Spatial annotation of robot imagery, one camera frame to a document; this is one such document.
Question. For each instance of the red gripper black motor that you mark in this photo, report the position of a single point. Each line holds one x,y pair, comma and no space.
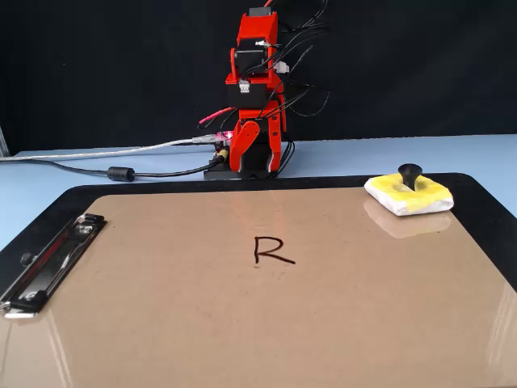
256,155

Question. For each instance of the yellow white sponge black knob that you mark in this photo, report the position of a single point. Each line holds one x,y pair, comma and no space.
424,198

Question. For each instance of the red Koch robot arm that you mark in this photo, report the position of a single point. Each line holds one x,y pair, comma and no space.
258,28

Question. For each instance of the brown clipboard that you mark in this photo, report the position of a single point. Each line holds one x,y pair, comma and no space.
242,323

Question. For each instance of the motor controller circuit board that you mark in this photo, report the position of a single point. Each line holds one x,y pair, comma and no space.
224,139

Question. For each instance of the metal clipboard clip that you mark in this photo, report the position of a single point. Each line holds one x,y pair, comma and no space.
52,262

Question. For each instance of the black desk mat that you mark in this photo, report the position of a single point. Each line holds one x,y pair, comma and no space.
282,182

